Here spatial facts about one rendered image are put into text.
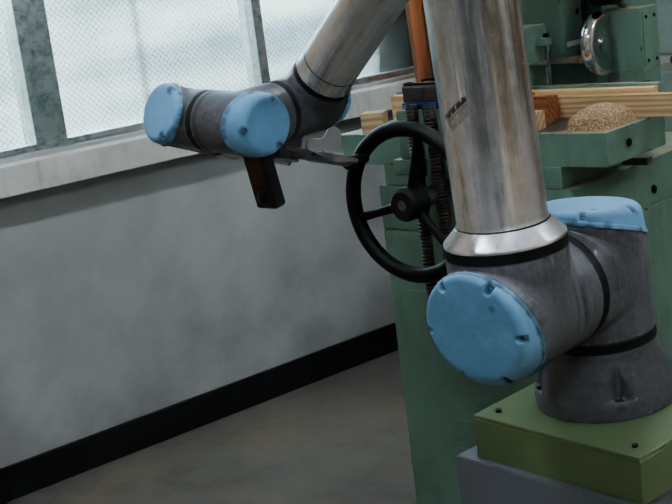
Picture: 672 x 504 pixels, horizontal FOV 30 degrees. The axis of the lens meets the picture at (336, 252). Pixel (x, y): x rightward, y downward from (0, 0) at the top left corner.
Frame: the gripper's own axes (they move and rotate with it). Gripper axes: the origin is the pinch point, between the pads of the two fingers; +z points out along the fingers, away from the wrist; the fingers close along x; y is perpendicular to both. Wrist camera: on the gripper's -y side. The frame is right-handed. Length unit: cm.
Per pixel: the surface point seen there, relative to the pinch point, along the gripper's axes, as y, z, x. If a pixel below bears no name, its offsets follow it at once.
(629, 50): 31, 57, -22
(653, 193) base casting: 5, 64, -27
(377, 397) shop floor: -49, 130, 89
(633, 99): 19, 45, -31
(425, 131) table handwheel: 7.7, 12.4, -10.7
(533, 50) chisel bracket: 29, 46, -8
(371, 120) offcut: 13.5, 32.1, 18.5
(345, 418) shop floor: -55, 114, 87
